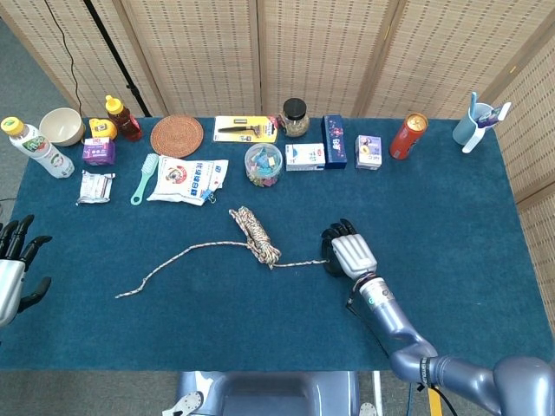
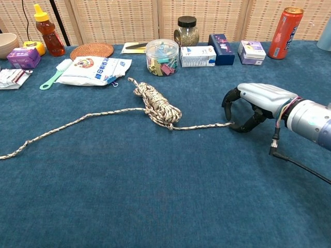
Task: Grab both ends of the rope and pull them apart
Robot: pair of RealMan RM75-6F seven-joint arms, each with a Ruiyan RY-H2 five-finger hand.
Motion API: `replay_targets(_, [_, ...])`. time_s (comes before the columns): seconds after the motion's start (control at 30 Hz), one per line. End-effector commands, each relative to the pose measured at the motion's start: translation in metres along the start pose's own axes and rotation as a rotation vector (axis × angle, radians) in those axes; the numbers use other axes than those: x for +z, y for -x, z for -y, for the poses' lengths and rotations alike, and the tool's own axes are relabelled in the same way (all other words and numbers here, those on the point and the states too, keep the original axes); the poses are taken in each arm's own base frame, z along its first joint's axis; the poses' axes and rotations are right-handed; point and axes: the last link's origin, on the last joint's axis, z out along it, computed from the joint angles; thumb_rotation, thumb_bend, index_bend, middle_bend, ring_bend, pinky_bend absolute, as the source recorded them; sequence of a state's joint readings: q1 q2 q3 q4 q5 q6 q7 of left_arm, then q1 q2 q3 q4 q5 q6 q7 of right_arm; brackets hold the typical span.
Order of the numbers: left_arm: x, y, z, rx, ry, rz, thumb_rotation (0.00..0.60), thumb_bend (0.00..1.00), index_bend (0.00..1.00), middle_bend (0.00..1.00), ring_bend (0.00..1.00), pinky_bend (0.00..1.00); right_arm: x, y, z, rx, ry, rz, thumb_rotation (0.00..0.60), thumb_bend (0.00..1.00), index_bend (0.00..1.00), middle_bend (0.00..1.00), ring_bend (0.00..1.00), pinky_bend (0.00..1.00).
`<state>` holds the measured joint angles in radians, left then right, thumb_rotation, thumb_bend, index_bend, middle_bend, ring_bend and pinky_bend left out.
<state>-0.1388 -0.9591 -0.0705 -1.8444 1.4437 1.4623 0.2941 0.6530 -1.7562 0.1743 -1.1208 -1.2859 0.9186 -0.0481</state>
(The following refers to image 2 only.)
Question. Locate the small purple box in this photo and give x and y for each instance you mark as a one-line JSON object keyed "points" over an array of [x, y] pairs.
{"points": [[23, 58]]}

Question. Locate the clear tub of coloured clips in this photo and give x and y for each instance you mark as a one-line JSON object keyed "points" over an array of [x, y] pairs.
{"points": [[162, 59]]}

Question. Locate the black stand pole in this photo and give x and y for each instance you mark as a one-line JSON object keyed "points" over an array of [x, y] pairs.
{"points": [[60, 22]]}

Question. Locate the blue carpet table cover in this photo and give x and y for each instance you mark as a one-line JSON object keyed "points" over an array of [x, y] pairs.
{"points": [[155, 193]]}

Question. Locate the beige bowl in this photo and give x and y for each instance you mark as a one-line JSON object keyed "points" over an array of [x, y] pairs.
{"points": [[7, 45]]}

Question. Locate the blue binder clip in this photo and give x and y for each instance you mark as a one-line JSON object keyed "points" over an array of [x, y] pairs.
{"points": [[111, 79]]}

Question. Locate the light blue cup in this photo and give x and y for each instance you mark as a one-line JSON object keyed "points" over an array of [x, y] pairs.
{"points": [[325, 40]]}

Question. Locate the honey bottle with yellow cap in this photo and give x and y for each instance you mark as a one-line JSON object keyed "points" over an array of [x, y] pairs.
{"points": [[51, 41]]}

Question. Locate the bamboo folding screen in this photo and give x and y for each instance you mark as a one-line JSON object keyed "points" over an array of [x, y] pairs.
{"points": [[116, 20]]}

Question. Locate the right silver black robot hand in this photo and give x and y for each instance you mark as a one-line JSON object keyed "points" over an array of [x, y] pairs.
{"points": [[269, 98]]}

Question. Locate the glass jar with black lid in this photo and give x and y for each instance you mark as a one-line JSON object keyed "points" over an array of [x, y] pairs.
{"points": [[187, 34]]}

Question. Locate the white and blue box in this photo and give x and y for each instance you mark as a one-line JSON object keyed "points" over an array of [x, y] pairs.
{"points": [[197, 57]]}

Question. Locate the mint green brush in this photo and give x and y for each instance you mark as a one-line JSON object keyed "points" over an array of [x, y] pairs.
{"points": [[55, 76]]}

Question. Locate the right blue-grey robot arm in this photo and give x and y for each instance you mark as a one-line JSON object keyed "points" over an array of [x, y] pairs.
{"points": [[310, 121]]}

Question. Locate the round woven rattan coaster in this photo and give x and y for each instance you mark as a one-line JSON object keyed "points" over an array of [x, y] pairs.
{"points": [[91, 50]]}

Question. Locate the tall dark blue box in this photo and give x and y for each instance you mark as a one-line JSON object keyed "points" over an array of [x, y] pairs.
{"points": [[222, 50]]}

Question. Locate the razor in yellow card pack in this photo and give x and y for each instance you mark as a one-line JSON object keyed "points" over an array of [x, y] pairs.
{"points": [[132, 49]]}

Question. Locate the white sugar bag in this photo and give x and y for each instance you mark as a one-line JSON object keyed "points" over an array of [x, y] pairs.
{"points": [[90, 71]]}

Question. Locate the yellow tape measure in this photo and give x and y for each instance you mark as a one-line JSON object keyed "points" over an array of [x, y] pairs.
{"points": [[37, 46]]}

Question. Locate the lilac and white box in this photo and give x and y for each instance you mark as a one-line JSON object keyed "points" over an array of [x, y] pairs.
{"points": [[252, 53]]}

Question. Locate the red drink can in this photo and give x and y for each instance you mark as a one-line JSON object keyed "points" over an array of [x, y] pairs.
{"points": [[284, 33]]}

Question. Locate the white crumpled snack wrapper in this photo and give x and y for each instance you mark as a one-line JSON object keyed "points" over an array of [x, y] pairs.
{"points": [[11, 78]]}

